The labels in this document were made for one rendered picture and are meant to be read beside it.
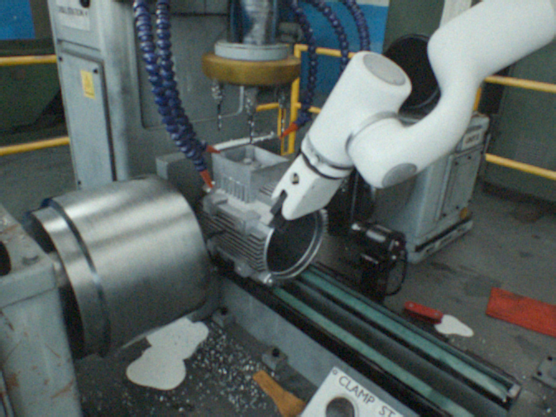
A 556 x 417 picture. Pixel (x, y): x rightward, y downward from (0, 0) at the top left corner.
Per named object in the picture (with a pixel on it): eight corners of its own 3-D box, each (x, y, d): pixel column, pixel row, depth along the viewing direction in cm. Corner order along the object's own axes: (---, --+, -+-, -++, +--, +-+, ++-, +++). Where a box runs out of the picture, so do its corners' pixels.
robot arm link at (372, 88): (373, 169, 65) (343, 124, 69) (430, 97, 56) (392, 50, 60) (328, 171, 60) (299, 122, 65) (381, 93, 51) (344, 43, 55)
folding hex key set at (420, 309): (400, 313, 102) (402, 306, 101) (405, 305, 105) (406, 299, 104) (440, 327, 99) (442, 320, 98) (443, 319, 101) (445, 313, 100)
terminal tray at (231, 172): (211, 186, 93) (210, 153, 90) (251, 175, 100) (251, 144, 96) (248, 207, 85) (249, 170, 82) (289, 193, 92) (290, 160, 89)
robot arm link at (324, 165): (332, 172, 60) (322, 186, 63) (371, 159, 66) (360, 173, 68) (295, 129, 63) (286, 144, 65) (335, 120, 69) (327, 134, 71)
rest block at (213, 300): (177, 311, 99) (174, 265, 94) (203, 299, 103) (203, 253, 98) (193, 324, 95) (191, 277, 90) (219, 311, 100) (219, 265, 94)
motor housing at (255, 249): (195, 256, 97) (193, 174, 89) (262, 231, 109) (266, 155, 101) (256, 301, 84) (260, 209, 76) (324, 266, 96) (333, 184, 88)
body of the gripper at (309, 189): (320, 180, 62) (287, 228, 70) (365, 165, 68) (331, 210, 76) (289, 142, 64) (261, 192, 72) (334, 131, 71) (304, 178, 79)
